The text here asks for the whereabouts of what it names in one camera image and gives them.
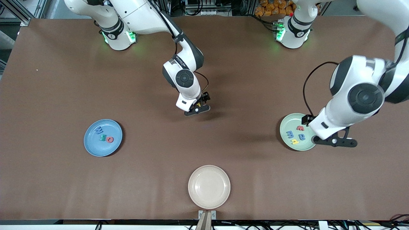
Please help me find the metal mount bracket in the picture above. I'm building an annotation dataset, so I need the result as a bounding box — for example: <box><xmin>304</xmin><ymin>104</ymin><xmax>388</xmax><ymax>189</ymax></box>
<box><xmin>196</xmin><ymin>210</ymin><xmax>217</xmax><ymax>230</ymax></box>

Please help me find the brown table cover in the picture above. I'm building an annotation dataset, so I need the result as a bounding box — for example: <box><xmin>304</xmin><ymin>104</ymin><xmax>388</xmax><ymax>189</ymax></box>
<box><xmin>0</xmin><ymin>15</ymin><xmax>409</xmax><ymax>221</ymax></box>

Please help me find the blue plate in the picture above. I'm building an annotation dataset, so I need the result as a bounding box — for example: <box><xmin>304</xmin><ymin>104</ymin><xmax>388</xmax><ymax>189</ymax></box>
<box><xmin>84</xmin><ymin>119</ymin><xmax>123</xmax><ymax>157</ymax></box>

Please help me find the green plate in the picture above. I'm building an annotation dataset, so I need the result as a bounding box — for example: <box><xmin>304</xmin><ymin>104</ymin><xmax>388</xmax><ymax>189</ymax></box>
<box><xmin>280</xmin><ymin>113</ymin><xmax>317</xmax><ymax>151</ymax></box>

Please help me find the background equipment rack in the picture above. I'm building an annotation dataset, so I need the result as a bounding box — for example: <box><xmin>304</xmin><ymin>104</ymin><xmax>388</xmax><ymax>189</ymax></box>
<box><xmin>166</xmin><ymin>0</ymin><xmax>253</xmax><ymax>17</ymax></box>

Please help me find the bag of orange items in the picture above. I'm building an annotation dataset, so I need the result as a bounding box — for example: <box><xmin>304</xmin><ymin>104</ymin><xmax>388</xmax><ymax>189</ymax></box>
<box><xmin>255</xmin><ymin>0</ymin><xmax>293</xmax><ymax>17</ymax></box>

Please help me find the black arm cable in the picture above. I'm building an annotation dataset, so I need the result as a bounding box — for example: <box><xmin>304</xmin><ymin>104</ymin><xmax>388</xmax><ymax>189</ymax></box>
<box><xmin>302</xmin><ymin>29</ymin><xmax>409</xmax><ymax>118</ymax></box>
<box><xmin>145</xmin><ymin>0</ymin><xmax>210</xmax><ymax>94</ymax></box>

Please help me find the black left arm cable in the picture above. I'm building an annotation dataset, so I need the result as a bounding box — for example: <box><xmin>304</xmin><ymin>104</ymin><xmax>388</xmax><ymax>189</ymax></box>
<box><xmin>302</xmin><ymin>29</ymin><xmax>409</xmax><ymax>118</ymax></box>

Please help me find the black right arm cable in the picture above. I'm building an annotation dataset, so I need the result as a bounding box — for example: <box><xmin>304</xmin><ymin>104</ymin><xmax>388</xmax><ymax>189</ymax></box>
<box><xmin>145</xmin><ymin>0</ymin><xmax>210</xmax><ymax>94</ymax></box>

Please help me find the white power strip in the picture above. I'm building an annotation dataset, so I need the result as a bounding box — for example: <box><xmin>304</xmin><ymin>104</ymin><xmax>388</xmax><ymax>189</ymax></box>
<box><xmin>127</xmin><ymin>1</ymin><xmax>146</xmax><ymax>11</ymax></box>

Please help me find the aluminium frame profile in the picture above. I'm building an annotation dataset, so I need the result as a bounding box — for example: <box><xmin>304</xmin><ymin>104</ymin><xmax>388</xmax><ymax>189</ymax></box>
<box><xmin>0</xmin><ymin>0</ymin><xmax>33</xmax><ymax>27</ymax></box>

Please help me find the beige plate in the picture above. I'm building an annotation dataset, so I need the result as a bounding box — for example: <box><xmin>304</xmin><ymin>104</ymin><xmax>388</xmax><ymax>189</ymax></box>
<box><xmin>188</xmin><ymin>165</ymin><xmax>231</xmax><ymax>210</ymax></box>

